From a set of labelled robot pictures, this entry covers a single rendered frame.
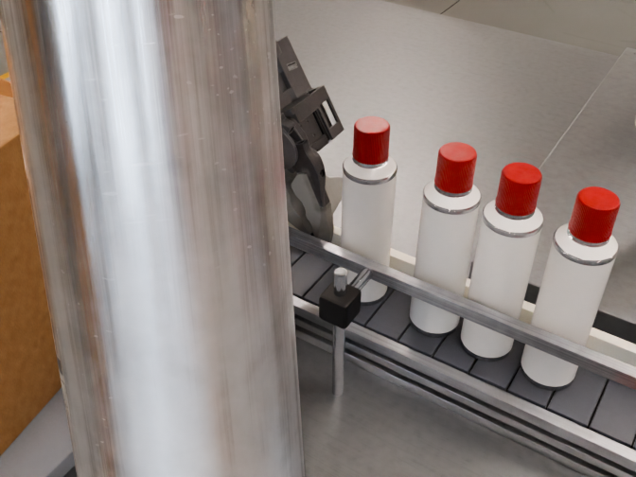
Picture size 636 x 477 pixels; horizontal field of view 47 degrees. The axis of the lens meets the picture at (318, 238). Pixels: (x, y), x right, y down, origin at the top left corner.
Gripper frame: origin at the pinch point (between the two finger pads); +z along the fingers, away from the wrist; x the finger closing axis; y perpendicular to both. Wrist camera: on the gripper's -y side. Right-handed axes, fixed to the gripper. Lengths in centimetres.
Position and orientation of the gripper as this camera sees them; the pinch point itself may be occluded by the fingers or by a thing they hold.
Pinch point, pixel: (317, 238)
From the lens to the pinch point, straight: 77.0
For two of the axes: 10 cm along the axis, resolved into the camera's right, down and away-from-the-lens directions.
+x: -7.3, 0.9, 6.8
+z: 4.2, 8.4, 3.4
